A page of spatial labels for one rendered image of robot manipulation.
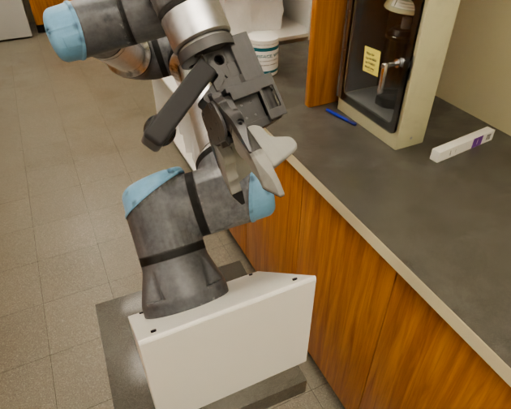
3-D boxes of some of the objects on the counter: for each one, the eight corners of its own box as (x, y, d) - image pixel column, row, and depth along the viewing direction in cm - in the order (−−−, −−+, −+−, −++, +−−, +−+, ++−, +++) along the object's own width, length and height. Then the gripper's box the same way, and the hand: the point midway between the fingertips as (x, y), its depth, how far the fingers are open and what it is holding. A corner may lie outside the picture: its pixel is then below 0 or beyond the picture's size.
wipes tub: (268, 63, 195) (269, 28, 186) (283, 74, 186) (285, 37, 177) (242, 68, 191) (241, 32, 182) (255, 79, 182) (255, 42, 172)
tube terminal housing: (392, 95, 170) (445, -168, 122) (456, 133, 147) (551, -173, 99) (337, 108, 161) (371, -170, 114) (395, 150, 139) (469, -175, 91)
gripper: (268, -5, 46) (341, 171, 48) (221, 62, 65) (276, 187, 67) (192, 18, 44) (272, 204, 45) (167, 81, 62) (225, 211, 64)
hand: (255, 204), depth 55 cm, fingers open, 14 cm apart
